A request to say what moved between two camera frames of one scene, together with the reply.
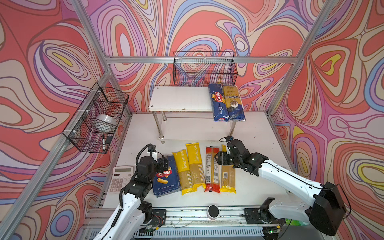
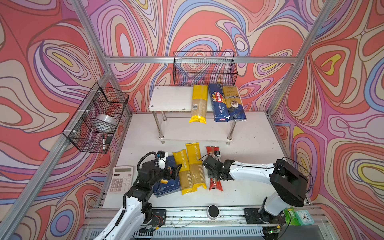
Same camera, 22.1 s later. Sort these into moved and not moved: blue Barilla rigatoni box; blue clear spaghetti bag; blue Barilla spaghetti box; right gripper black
Moved: right gripper black
Not moved: blue clear spaghetti bag; blue Barilla rigatoni box; blue Barilla spaghetti box
